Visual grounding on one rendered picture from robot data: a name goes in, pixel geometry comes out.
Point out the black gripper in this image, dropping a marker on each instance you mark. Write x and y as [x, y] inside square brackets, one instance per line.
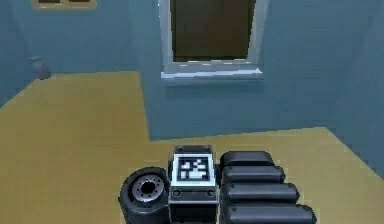
[146, 193]

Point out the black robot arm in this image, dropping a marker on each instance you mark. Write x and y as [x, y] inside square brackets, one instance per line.
[253, 193]

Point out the white framed window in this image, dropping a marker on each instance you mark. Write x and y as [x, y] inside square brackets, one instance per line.
[210, 33]

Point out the framed wall picture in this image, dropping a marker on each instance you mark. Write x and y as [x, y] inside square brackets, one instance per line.
[63, 2]

